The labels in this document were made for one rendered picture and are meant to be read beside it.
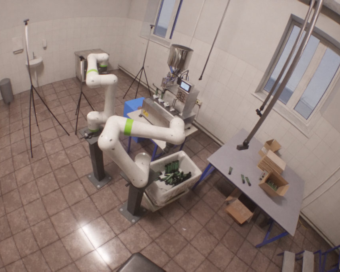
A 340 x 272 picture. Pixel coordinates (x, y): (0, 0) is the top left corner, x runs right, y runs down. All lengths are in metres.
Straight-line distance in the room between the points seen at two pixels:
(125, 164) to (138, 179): 0.17
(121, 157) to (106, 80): 0.72
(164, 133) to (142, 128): 0.14
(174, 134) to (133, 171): 0.37
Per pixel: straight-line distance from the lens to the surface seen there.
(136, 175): 1.15
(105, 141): 0.95
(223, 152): 2.35
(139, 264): 1.55
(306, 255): 3.22
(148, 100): 2.25
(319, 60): 3.36
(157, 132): 1.06
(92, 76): 1.46
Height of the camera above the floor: 2.17
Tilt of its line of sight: 41 degrees down
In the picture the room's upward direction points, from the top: 19 degrees clockwise
